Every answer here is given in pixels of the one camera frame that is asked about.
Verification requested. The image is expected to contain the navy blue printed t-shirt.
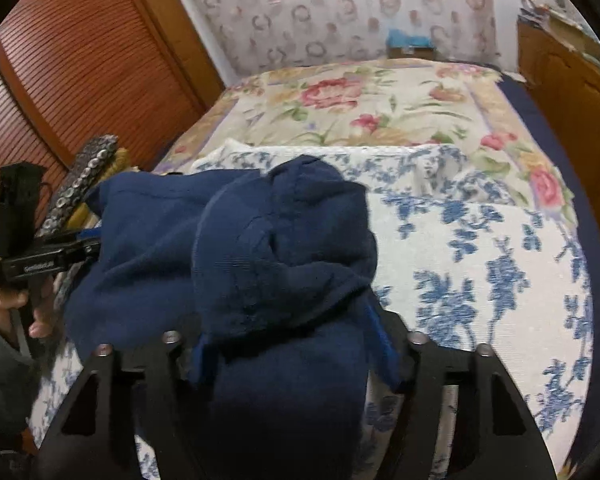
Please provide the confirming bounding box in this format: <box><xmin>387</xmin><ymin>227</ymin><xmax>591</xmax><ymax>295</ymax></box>
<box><xmin>65</xmin><ymin>156</ymin><xmax>377</xmax><ymax>479</ymax></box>

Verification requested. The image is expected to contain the dark grey sleeve forearm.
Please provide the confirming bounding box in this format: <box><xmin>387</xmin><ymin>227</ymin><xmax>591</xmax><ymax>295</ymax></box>
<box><xmin>0</xmin><ymin>335</ymin><xmax>40</xmax><ymax>434</ymax></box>

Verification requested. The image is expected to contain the left hand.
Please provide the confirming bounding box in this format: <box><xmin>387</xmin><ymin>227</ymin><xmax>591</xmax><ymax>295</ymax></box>
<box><xmin>0</xmin><ymin>276</ymin><xmax>56</xmax><ymax>344</ymax></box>

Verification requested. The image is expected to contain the yellow folded cloth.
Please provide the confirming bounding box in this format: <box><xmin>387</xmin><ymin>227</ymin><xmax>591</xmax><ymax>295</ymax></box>
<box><xmin>64</xmin><ymin>148</ymin><xmax>138</xmax><ymax>231</ymax></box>

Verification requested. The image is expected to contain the navy blue bed sheet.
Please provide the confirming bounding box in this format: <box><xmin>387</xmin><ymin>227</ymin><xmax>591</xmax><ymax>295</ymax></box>
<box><xmin>498</xmin><ymin>75</ymin><xmax>600</xmax><ymax>463</ymax></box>

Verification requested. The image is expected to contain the dark circle-patterned folded cloth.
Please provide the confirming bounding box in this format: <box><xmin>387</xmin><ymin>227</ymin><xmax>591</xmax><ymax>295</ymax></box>
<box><xmin>33</xmin><ymin>133</ymin><xmax>120</xmax><ymax>311</ymax></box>

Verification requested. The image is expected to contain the blue floral white blanket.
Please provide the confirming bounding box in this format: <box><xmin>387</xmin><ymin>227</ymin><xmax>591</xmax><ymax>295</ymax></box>
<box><xmin>26</xmin><ymin>138</ymin><xmax>594</xmax><ymax>480</ymax></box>

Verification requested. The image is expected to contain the brown louvered wardrobe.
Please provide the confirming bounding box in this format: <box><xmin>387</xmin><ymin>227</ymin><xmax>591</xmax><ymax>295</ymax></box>
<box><xmin>0</xmin><ymin>0</ymin><xmax>224</xmax><ymax>195</ymax></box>

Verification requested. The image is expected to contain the floral pink bed quilt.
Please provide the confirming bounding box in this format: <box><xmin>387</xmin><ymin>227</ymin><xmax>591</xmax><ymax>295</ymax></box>
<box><xmin>156</xmin><ymin>58</ymin><xmax>578</xmax><ymax>226</ymax></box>

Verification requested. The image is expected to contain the circle-patterned sheer curtain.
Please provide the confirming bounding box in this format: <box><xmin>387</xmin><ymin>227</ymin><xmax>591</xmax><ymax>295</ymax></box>
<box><xmin>193</xmin><ymin>0</ymin><xmax>500</xmax><ymax>76</ymax></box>

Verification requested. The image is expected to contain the wooden sideboard cabinet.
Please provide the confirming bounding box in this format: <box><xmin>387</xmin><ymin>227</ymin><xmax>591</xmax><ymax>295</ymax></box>
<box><xmin>517</xmin><ymin>16</ymin><xmax>600</xmax><ymax>196</ymax></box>

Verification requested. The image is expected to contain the cardboard box with blue bag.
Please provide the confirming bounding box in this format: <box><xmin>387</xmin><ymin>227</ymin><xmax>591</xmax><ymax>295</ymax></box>
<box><xmin>386</xmin><ymin>28</ymin><xmax>437</xmax><ymax>61</ymax></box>

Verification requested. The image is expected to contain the cardboard box on sideboard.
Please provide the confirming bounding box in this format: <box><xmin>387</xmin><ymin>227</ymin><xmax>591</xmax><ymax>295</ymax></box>
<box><xmin>548</xmin><ymin>11</ymin><xmax>600</xmax><ymax>58</ymax></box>

